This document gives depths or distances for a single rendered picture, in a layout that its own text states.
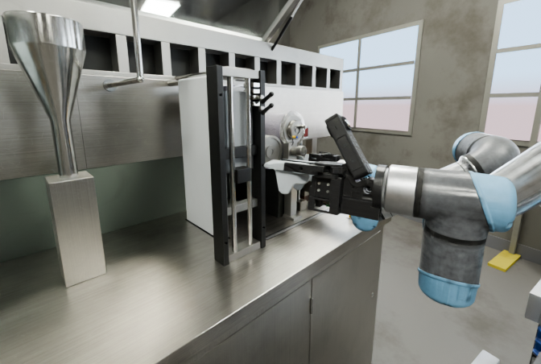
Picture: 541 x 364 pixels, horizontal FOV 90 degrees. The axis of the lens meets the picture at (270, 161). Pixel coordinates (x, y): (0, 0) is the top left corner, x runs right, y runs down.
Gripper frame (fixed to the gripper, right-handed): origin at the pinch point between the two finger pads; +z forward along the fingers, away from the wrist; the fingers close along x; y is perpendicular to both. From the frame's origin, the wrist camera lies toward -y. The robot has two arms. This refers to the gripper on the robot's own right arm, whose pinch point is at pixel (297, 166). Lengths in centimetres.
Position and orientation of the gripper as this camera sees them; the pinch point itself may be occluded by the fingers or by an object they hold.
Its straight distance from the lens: 117.2
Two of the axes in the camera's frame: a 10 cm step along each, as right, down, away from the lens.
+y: 0.0, -9.8, -2.0
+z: -6.9, -1.4, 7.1
